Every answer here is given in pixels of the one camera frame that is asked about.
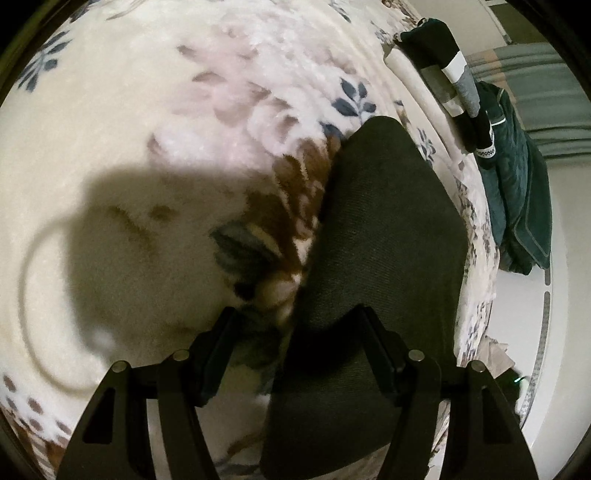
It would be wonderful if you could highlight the floral plush blanket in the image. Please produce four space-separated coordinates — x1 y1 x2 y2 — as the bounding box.
0 0 503 480

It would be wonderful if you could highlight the black small garment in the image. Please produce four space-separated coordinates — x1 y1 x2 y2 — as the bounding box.
260 115 470 479

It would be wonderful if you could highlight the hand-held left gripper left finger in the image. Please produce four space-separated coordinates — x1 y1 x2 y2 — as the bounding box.
55 307 239 480

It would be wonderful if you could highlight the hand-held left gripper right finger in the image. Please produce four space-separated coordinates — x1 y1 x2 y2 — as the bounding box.
357 306 539 480

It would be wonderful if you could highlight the dark teal garment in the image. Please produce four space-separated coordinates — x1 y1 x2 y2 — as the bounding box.
475 80 553 276

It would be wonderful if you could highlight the black grey white striped sock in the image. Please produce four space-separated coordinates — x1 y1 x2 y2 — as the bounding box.
399 17 482 117

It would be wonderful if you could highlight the black sock with white pattern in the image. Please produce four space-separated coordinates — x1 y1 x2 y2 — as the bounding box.
455 107 498 163

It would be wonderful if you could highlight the teal striped curtain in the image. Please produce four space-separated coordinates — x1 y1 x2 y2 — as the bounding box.
465 41 591 160

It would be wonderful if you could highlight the crumpled beige cloth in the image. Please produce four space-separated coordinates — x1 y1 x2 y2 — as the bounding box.
479 338 523 386

